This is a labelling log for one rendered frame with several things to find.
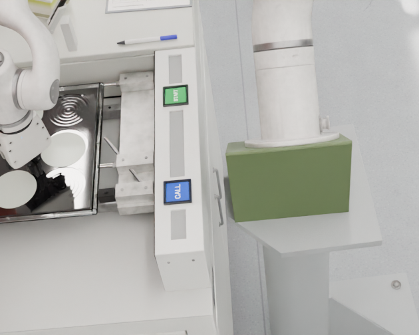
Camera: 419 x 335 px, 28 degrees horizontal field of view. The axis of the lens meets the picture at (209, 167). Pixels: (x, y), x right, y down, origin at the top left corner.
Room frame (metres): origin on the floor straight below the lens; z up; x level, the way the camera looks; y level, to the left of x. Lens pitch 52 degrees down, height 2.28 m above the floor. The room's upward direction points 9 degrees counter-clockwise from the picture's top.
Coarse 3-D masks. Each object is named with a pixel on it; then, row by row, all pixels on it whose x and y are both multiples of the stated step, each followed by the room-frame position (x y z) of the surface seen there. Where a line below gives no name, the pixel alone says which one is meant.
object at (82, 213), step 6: (78, 210) 1.04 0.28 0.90; (84, 210) 1.03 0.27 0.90; (90, 210) 1.03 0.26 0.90; (12, 216) 1.05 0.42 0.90; (18, 216) 1.05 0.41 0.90; (24, 216) 1.04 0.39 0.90; (30, 216) 1.04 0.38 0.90; (36, 216) 1.04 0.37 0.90; (42, 216) 1.04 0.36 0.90; (48, 216) 1.03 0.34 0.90; (54, 216) 1.03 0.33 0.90; (60, 216) 1.03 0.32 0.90; (66, 216) 1.03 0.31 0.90; (72, 216) 1.03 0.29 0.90; (78, 216) 1.03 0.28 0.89; (0, 222) 1.04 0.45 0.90; (6, 222) 1.04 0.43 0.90; (12, 222) 1.04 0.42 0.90
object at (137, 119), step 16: (128, 96) 1.35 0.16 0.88; (144, 96) 1.35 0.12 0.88; (128, 112) 1.30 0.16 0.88; (144, 112) 1.30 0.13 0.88; (128, 128) 1.26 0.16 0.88; (144, 128) 1.25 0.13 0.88; (128, 144) 1.21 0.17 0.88; (144, 144) 1.20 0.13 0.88; (128, 176) 1.12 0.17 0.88; (144, 176) 1.11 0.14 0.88; (128, 208) 1.04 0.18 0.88; (144, 208) 1.04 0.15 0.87
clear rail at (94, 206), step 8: (96, 120) 1.28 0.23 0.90; (96, 128) 1.25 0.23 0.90; (96, 136) 1.23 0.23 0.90; (96, 144) 1.21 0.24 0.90; (96, 152) 1.18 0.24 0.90; (96, 160) 1.16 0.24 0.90; (96, 168) 1.14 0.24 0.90; (96, 176) 1.12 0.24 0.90; (96, 184) 1.10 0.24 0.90; (96, 192) 1.07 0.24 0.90; (96, 200) 1.05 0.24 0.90; (96, 208) 1.03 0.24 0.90
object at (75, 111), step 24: (72, 96) 1.37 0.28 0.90; (96, 96) 1.35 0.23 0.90; (48, 120) 1.30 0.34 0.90; (72, 120) 1.29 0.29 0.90; (0, 168) 1.19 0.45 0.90; (24, 168) 1.17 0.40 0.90; (48, 168) 1.16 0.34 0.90; (72, 168) 1.15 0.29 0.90; (48, 192) 1.10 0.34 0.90; (72, 192) 1.09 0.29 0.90; (0, 216) 1.06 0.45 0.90
